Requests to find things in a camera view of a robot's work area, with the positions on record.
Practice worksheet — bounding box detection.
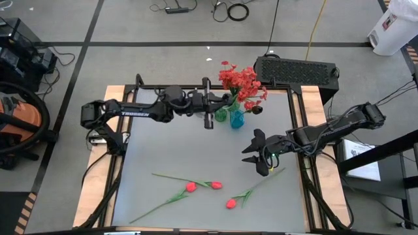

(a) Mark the black artificial tulip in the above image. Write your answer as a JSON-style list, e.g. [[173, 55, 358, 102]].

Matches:
[[243, 104, 264, 116]]

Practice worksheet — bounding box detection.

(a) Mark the yellow hanging cable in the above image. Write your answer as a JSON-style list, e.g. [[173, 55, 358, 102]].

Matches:
[[305, 0, 328, 61]]

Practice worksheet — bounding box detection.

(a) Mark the white bin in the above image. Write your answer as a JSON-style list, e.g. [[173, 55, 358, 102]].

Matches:
[[367, 0, 418, 56]]

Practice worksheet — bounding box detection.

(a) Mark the black metal side stand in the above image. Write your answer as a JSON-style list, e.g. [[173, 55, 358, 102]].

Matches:
[[336, 129, 418, 229]]

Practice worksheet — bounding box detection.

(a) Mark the small round green glass vase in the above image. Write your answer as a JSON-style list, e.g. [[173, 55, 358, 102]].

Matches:
[[214, 107, 228, 123]]

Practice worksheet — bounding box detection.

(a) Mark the grey table mat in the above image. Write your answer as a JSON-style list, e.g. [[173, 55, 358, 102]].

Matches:
[[111, 88, 307, 233]]

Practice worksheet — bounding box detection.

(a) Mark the blue glass vase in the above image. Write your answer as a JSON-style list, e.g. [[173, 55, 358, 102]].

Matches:
[[229, 109, 246, 131]]

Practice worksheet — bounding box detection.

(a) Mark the black hanging cable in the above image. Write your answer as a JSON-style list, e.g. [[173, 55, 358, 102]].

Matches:
[[263, 0, 280, 56]]

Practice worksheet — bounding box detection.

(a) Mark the red artificial tulip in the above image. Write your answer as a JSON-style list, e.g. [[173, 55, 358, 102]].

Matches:
[[129, 181, 199, 225], [152, 172, 224, 191], [225, 168, 286, 210]]

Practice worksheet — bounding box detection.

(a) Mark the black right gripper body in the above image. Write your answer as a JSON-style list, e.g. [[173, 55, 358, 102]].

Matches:
[[255, 129, 293, 177]]

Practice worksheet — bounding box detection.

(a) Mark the orange and black vacuum cleaner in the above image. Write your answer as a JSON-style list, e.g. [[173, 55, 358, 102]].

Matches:
[[0, 81, 58, 170]]

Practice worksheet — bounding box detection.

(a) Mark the black electronics box stack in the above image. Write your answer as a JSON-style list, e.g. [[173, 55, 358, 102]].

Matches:
[[0, 16, 59, 94]]

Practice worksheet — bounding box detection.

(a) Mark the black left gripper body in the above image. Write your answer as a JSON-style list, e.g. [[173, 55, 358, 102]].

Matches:
[[185, 77, 216, 131]]

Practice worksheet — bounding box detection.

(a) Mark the coiled black cable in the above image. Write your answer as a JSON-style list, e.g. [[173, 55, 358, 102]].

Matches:
[[227, 3, 250, 22]]

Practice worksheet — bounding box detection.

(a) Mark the white paper sheet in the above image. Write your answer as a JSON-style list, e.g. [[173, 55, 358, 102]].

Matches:
[[344, 138, 382, 182]]

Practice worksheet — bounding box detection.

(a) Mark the striped hazard floor tape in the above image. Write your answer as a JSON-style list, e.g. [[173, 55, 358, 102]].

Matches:
[[13, 192, 37, 235], [406, 45, 418, 66]]

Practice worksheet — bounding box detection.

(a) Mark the black perforated computer case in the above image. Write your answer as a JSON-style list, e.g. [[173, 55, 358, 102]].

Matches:
[[253, 55, 340, 105]]

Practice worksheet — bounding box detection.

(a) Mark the tall green glass vase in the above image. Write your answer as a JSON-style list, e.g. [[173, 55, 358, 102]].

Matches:
[[227, 94, 243, 113]]

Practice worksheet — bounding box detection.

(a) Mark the black power strip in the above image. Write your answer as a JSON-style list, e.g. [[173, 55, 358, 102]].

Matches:
[[165, 6, 191, 15]]

